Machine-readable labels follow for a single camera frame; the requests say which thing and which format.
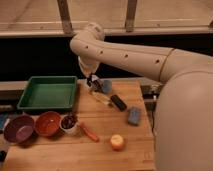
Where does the right wooden post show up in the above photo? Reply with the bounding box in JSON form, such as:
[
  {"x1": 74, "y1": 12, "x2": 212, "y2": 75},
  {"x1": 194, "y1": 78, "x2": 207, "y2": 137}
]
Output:
[{"x1": 125, "y1": 0, "x2": 137, "y2": 32}]

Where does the wooden cutting board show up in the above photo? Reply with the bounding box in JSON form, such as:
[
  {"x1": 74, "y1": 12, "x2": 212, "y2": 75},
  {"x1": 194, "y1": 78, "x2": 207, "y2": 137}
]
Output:
[{"x1": 1, "y1": 82, "x2": 155, "y2": 171}]

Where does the yellow apple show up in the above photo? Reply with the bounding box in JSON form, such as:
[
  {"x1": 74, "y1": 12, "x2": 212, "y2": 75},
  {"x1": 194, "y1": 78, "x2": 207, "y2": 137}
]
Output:
[{"x1": 110, "y1": 134, "x2": 125, "y2": 150}]

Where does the orange carrot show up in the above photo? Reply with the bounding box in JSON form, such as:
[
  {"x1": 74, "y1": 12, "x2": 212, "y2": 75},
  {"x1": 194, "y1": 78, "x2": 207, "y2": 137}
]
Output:
[{"x1": 79, "y1": 122, "x2": 99, "y2": 142}]

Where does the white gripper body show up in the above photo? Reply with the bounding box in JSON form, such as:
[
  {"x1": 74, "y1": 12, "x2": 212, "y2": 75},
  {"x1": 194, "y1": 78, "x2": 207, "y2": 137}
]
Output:
[{"x1": 78, "y1": 57, "x2": 100, "y2": 74}]

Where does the wooden post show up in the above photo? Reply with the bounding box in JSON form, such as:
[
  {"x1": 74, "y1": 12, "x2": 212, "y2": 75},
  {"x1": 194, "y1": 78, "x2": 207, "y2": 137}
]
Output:
[
  {"x1": 125, "y1": 0, "x2": 137, "y2": 32},
  {"x1": 57, "y1": 0, "x2": 73, "y2": 35}
]

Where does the yellow banana peel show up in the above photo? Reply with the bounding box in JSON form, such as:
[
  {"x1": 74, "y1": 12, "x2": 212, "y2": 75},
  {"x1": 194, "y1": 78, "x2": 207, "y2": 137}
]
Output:
[{"x1": 91, "y1": 92, "x2": 111, "y2": 106}]

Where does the metal rail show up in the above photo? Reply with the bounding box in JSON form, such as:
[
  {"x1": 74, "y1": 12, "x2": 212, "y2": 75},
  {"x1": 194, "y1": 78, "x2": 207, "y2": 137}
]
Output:
[{"x1": 0, "y1": 77, "x2": 163, "y2": 111}]

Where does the white cup with dark contents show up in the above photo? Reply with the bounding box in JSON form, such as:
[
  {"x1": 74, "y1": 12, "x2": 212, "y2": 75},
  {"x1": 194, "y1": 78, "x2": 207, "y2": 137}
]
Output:
[{"x1": 60, "y1": 115, "x2": 78, "y2": 136}]

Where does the left wooden post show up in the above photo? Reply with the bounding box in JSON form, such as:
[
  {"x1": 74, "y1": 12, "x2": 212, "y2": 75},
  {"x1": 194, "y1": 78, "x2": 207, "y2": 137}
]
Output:
[{"x1": 57, "y1": 0, "x2": 73, "y2": 35}]

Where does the orange bowl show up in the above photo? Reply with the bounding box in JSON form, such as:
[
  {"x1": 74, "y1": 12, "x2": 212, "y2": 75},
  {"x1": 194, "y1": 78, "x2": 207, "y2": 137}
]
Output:
[{"x1": 35, "y1": 111, "x2": 61, "y2": 137}]

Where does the blue object at left edge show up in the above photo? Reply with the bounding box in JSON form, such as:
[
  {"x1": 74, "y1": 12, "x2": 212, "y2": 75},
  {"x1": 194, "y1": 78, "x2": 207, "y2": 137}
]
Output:
[{"x1": 0, "y1": 113, "x2": 9, "y2": 130}]

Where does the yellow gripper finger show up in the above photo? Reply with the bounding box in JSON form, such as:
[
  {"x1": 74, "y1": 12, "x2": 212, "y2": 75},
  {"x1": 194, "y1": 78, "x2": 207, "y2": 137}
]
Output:
[{"x1": 82, "y1": 69, "x2": 91, "y2": 78}]

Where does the purple bowl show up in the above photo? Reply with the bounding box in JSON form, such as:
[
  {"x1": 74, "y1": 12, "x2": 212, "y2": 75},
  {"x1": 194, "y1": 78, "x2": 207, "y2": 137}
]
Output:
[{"x1": 4, "y1": 115, "x2": 34, "y2": 143}]

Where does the blue sponge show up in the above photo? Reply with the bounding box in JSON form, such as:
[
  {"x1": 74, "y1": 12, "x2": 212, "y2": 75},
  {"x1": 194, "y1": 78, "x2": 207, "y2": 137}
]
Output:
[{"x1": 128, "y1": 107, "x2": 141, "y2": 125}]

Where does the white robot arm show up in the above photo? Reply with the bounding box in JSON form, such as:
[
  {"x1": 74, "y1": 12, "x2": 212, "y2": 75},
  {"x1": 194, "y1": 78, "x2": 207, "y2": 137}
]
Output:
[{"x1": 70, "y1": 23, "x2": 213, "y2": 171}]

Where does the green plastic tray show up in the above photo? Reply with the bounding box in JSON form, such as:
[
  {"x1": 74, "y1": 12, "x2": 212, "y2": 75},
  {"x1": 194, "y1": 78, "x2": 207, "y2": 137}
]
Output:
[{"x1": 17, "y1": 76, "x2": 77, "y2": 111}]

